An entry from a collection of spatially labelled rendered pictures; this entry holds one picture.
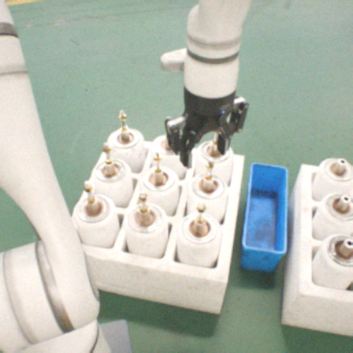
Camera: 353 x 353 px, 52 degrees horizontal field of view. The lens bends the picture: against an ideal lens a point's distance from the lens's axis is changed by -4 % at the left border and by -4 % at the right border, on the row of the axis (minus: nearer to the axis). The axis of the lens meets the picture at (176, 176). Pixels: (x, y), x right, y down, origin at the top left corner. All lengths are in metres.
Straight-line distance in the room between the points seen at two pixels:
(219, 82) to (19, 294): 0.34
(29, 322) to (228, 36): 0.37
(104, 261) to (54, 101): 0.90
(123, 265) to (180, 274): 0.13
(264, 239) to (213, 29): 0.76
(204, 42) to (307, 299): 0.60
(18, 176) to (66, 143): 1.09
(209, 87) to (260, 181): 0.71
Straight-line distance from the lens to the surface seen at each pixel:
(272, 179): 1.17
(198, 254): 0.80
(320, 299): 0.87
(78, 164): 1.32
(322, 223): 0.91
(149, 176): 0.90
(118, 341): 0.65
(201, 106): 0.53
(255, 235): 1.12
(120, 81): 1.67
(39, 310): 0.35
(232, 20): 0.47
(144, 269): 0.85
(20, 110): 0.32
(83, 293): 0.35
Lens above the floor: 0.92
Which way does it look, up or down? 48 degrees down
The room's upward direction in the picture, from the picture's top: straight up
